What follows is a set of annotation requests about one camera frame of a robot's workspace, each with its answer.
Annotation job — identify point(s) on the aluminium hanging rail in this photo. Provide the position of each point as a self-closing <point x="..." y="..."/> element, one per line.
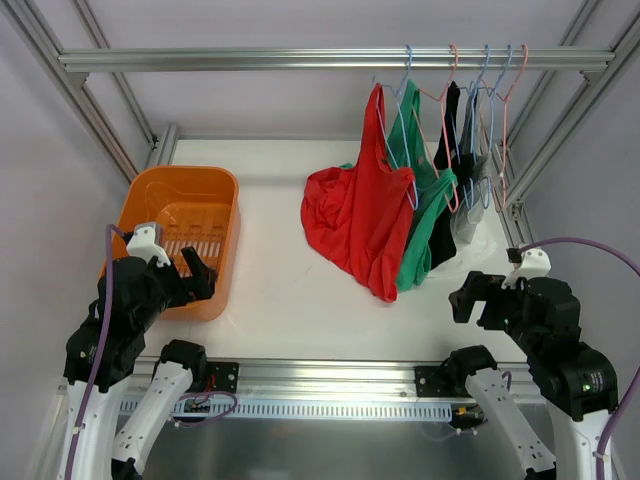
<point x="138" y="60"/>

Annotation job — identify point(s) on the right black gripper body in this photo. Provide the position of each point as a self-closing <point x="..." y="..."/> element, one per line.
<point x="486" y="301"/>

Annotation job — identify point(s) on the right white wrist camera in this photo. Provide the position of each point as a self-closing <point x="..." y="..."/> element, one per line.
<point x="528" y="263"/>

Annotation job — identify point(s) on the grey tank top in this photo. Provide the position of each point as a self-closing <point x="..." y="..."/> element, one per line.
<point x="474" y="182"/>

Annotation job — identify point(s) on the black tank top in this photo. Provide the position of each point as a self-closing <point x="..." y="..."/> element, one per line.
<point x="441" y="243"/>

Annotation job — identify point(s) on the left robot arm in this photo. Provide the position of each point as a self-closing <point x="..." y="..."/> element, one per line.
<point x="100" y="359"/>

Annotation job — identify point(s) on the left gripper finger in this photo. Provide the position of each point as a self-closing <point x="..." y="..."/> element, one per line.
<point x="198" y="268"/>
<point x="193" y="286"/>

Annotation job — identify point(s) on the red tank top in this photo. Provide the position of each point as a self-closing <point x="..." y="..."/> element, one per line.
<point x="359" y="217"/>

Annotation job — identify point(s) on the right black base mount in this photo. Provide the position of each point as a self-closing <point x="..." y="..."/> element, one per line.
<point x="431" y="382"/>

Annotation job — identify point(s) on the orange plastic basket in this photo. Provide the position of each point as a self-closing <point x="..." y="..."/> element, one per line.
<point x="196" y="207"/>

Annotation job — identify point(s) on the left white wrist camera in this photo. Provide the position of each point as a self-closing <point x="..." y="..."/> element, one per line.
<point x="146" y="243"/>

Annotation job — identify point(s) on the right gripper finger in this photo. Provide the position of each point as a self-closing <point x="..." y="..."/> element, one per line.
<point x="485" y="320"/>
<point x="462" y="301"/>

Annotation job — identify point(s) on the white tank top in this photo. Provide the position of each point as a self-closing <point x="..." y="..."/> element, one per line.
<point x="467" y="258"/>

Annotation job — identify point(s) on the green tank top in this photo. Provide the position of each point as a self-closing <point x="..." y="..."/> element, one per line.
<point x="432" y="186"/>

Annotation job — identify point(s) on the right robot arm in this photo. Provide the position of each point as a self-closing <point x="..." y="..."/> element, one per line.
<point x="577" y="382"/>

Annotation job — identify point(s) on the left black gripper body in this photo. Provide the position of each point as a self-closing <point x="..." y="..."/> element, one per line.
<point x="179" y="279"/>

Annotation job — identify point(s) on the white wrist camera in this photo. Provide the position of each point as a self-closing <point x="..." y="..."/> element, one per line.
<point x="146" y="243"/>
<point x="528" y="263"/>

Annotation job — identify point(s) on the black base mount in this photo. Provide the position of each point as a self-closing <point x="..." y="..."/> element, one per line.
<point x="431" y="382"/>
<point x="221" y="376"/>

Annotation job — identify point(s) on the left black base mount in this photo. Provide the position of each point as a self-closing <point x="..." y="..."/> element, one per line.
<point x="221" y="376"/>

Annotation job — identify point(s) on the pink wire hanger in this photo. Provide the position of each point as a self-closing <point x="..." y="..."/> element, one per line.
<point x="500" y="190"/>
<point x="441" y="99"/>

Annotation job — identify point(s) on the blue wire hanger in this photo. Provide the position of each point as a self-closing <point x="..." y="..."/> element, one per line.
<point x="412" y="194"/>

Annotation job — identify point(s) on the white slotted cable duct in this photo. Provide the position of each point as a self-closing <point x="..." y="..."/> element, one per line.
<point x="300" y="409"/>

